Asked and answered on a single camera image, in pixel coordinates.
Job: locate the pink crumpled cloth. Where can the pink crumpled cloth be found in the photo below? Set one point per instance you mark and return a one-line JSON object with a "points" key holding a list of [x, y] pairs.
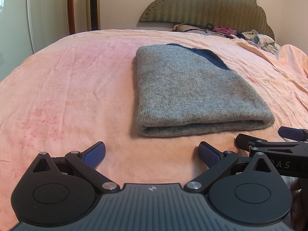
{"points": [[225, 30]]}

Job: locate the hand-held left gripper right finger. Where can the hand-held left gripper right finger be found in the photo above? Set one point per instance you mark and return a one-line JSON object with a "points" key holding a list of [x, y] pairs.
{"points": [[208, 153]]}

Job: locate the grey sweater with navy sleeves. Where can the grey sweater with navy sleeves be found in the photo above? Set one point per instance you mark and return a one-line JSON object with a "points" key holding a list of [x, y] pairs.
{"points": [[192, 93]]}

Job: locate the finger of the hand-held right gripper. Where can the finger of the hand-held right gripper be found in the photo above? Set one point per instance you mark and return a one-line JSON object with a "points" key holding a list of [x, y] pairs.
{"points": [[291, 132], [244, 141]]}

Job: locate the grey floral cloth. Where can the grey floral cloth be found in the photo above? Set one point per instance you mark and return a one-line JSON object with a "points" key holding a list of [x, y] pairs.
{"points": [[264, 41]]}

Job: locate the brown wooden door frame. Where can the brown wooden door frame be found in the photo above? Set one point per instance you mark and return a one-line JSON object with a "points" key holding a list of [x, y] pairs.
{"points": [[71, 7]]}

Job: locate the olive padded headboard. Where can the olive padded headboard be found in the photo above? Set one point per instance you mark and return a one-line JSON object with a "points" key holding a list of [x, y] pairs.
{"points": [[204, 4]]}

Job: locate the gold tower fan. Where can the gold tower fan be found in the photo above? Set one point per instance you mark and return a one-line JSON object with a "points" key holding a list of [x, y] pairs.
{"points": [[93, 7]]}

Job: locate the pink bed sheet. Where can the pink bed sheet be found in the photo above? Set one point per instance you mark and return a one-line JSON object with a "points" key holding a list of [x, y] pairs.
{"points": [[72, 77]]}

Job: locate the white wardrobe door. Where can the white wardrobe door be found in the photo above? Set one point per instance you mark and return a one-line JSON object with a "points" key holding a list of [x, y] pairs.
{"points": [[48, 16]]}

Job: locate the dark navy cloth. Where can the dark navy cloth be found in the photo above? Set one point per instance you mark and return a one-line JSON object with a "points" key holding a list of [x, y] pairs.
{"points": [[238, 35]]}

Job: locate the person's right hand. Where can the person's right hand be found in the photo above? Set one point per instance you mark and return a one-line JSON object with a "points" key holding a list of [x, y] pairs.
{"points": [[299, 202]]}

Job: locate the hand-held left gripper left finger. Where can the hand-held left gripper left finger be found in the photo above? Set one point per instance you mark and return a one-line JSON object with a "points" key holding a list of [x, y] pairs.
{"points": [[95, 154]]}

